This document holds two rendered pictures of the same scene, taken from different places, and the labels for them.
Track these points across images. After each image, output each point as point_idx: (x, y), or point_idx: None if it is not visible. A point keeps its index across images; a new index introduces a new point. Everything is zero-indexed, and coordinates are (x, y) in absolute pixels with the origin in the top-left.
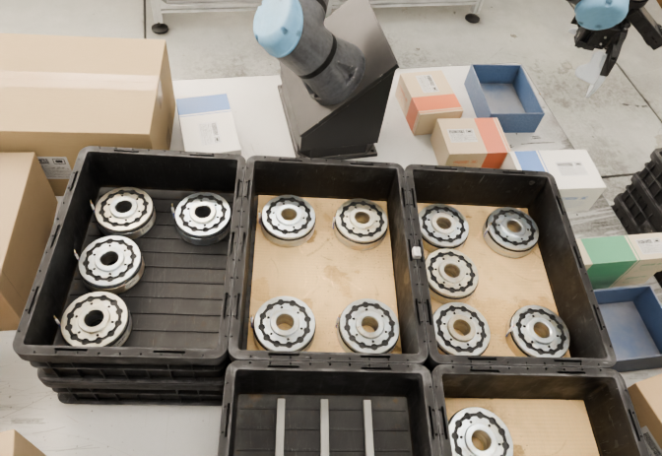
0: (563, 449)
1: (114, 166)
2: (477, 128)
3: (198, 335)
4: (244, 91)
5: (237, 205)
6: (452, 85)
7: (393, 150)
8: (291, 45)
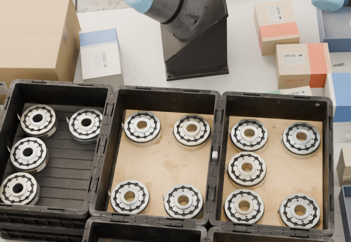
0: None
1: (32, 91)
2: (307, 52)
3: (78, 202)
4: (133, 20)
5: (104, 120)
6: (305, 9)
7: (243, 68)
8: (147, 7)
